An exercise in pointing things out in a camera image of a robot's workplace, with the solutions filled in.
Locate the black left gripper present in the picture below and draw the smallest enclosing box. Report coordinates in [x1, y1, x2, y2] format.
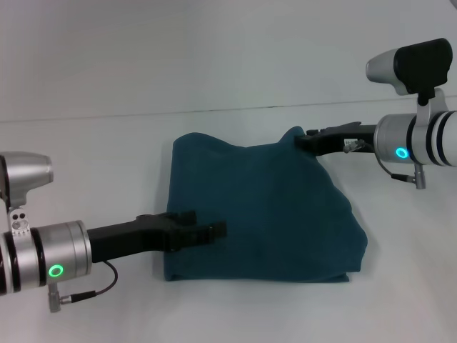
[87, 209, 229, 264]

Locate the left arm cable with plug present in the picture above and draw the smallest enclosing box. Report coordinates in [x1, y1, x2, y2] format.
[48, 259, 120, 314]

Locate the right arm cable with plug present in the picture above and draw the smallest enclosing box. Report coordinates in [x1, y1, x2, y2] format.
[376, 155, 428, 189]

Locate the arm cable with plug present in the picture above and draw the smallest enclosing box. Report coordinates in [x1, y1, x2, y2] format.
[48, 259, 120, 314]
[376, 155, 428, 189]

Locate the teal t-shirt with FREE print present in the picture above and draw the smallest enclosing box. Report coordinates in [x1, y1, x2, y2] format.
[162, 125, 368, 284]

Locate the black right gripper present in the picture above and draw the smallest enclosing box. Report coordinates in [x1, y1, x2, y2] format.
[294, 121, 378, 157]

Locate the silver gripper connector stub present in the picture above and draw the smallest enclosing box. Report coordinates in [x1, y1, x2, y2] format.
[342, 139, 366, 154]

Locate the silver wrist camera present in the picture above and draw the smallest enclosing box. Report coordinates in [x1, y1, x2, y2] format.
[366, 37, 454, 126]
[0, 151, 54, 237]

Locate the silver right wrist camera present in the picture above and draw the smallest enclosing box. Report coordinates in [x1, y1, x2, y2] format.
[366, 37, 454, 126]

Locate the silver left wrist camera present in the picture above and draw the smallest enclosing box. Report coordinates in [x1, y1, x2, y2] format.
[0, 151, 54, 237]

